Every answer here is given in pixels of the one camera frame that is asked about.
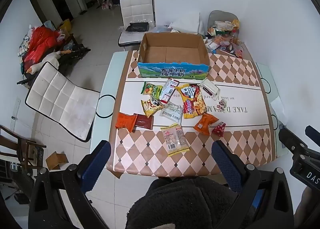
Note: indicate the green candy packet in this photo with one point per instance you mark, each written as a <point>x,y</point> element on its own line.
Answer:
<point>151,90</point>

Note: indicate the white and red snack packet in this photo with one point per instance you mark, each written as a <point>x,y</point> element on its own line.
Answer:
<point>168,92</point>

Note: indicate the pile of snack packets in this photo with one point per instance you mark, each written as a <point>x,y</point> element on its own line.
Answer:
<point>220,41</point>

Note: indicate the clear plastic wrap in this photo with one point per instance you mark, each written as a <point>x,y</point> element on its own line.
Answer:
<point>160,29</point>

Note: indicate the person's right forearm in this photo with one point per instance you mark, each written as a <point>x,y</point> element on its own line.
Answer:
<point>310,201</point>

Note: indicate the black bag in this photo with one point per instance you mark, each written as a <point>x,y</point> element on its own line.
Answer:
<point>137,27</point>

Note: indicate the white quilted chair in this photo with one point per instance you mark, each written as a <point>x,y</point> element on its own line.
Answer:
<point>136,9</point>
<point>62,99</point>

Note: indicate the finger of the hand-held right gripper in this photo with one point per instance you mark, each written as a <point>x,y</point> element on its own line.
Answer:
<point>313,132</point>
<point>291,139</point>

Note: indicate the white and blue snack packet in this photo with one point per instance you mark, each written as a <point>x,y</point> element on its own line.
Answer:
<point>140,149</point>

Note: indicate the wooden chair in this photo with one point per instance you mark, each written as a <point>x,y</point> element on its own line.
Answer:
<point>22,144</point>

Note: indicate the small red snack packet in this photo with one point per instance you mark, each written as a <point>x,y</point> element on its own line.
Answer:
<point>219,129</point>

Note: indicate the small cardboard box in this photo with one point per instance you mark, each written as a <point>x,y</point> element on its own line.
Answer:
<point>57,160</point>

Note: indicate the large yellow red chip bag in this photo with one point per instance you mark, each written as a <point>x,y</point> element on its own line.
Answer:
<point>191,101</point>

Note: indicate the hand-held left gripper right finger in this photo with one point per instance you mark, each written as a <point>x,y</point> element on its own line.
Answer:
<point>225,166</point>

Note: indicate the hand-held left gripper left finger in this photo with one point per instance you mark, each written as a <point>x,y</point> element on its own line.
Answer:
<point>97,166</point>

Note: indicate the white glass table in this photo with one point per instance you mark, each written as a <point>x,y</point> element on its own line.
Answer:
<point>105,89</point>

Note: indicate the clear yellow-edged snack packet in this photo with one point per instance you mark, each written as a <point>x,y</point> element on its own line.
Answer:
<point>175,140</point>

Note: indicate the white plush goose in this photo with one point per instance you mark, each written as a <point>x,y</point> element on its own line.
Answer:
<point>51,58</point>

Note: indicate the brown snack packet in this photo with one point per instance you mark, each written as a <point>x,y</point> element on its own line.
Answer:
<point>144,121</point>

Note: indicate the small wrapped candy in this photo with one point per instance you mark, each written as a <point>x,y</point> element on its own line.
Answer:
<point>221,104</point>

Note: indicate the plaid cloth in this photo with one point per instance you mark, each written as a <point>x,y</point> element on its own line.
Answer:
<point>25,45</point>

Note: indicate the yellow cartoon snack packet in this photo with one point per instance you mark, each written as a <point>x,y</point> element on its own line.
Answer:
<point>151,106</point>

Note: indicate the orange snack packet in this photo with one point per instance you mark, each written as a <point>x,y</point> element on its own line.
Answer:
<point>205,124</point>
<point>125,121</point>

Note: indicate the grey chair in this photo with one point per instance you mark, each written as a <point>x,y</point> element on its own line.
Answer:
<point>220,15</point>

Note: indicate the cardboard box with blue print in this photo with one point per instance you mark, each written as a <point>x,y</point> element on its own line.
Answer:
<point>172,54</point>

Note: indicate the white plastic bag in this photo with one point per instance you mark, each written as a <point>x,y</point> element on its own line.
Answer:
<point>186,23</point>

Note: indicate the translucent white snack packet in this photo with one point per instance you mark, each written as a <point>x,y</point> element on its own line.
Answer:
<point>172,113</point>

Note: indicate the red plastic bag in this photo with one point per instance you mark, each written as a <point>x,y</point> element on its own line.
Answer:
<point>40,41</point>

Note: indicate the dark fleece garment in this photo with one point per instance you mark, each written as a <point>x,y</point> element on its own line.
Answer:
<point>175,201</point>

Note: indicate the black folded stroller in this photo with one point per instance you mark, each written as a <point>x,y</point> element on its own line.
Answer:
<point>72,54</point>

